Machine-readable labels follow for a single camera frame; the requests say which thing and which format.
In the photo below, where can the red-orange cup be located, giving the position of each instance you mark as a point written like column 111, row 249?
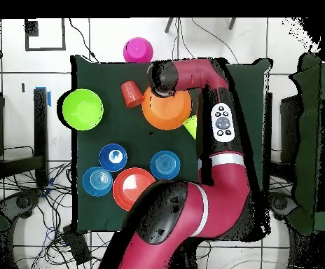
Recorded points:
column 131, row 94

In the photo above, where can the shallow red-orange bowl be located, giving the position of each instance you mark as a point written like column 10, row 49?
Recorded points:
column 126, row 187

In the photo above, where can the black bench frame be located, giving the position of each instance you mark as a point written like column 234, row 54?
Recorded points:
column 40, row 126

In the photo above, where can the black chair base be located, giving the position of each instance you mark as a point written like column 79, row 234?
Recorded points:
column 22, row 201

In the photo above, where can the small light blue bowl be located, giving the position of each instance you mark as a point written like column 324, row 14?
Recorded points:
column 97, row 181
column 165, row 166

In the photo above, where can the dark grey chair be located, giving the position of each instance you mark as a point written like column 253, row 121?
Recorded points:
column 281, row 203

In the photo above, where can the large light orange bowl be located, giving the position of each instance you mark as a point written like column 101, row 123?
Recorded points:
column 168, row 112

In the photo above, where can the small dark blue bowl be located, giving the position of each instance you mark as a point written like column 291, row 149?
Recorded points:
column 106, row 162

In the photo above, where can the light green bowl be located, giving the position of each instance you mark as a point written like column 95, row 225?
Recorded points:
column 83, row 109

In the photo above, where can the dark green tablecloth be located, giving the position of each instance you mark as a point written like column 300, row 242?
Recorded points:
column 109, row 75

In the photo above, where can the grey tripod legs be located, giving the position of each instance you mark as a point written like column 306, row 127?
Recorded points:
column 169, row 25

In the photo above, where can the large pink bowl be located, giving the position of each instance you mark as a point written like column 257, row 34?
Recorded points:
column 137, row 50

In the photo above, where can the black power strip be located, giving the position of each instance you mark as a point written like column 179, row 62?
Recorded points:
column 77, row 246

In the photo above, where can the light green cup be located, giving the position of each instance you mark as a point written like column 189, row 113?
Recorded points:
column 192, row 127

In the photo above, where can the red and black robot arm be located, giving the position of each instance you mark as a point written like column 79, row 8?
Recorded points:
column 221, row 201

